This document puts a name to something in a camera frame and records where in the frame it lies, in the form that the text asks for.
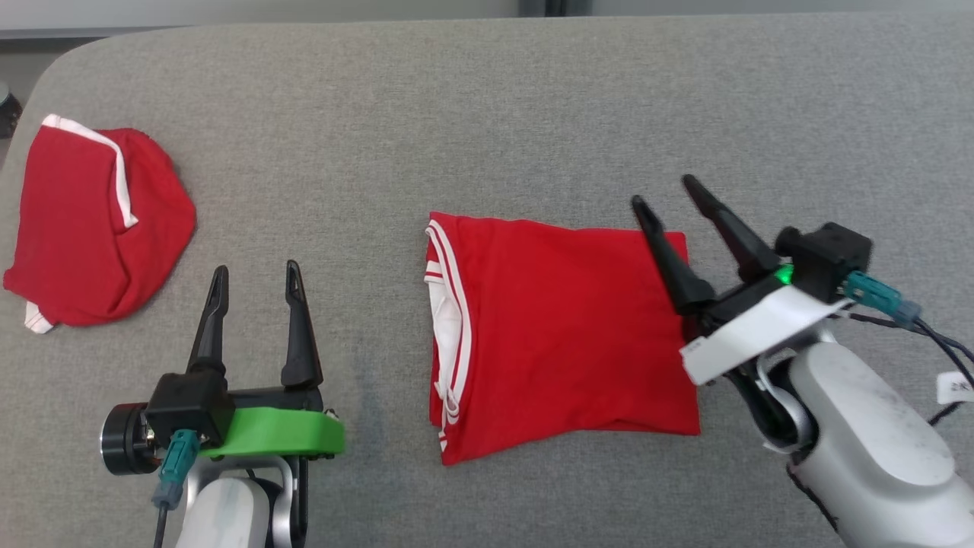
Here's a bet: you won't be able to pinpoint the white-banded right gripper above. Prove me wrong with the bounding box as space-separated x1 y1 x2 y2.
631 174 855 387

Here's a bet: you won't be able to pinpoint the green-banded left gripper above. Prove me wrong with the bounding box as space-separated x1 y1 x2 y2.
100 260 346 477

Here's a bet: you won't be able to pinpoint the red t-shirt with white sleeves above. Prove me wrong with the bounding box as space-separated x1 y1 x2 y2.
424 212 702 467

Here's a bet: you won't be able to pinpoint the red shorts with white stripe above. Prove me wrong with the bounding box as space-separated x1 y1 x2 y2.
2 114 197 334

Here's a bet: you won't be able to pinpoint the small dark object beside sofa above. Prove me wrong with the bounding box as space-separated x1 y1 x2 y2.
0 80 24 139

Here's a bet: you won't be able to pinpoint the left arm teal-plug black cable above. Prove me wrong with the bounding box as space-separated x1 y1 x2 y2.
151 429 201 548

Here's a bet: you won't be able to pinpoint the arm teal-plug black cable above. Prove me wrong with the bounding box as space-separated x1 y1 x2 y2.
843 270 974 427
151 429 201 548

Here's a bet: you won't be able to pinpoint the right arm teal-plug black cable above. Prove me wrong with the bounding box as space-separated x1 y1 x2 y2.
843 270 974 427

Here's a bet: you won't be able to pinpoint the white cable label tag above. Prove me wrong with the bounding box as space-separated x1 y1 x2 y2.
936 371 974 406

